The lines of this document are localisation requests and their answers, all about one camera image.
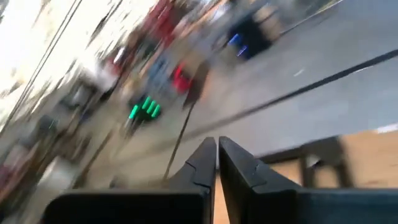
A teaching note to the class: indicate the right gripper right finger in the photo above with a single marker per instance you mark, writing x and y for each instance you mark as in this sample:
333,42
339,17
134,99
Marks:
280,205

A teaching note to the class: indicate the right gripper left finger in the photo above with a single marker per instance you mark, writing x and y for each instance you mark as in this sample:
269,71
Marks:
155,207

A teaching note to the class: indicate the thin dark pole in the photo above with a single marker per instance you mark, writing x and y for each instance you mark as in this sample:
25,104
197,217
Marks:
178,143

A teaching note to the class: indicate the device with green lights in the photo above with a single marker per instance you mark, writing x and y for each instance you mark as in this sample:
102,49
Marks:
146,109

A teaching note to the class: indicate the red blurred object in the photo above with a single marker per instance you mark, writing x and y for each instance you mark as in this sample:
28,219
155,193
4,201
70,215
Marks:
181,81

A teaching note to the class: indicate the black box with blue light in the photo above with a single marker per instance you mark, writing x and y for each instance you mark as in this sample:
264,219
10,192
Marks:
248,37

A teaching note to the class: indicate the black aluminium table frame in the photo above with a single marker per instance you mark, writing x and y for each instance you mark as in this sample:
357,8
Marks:
329,152

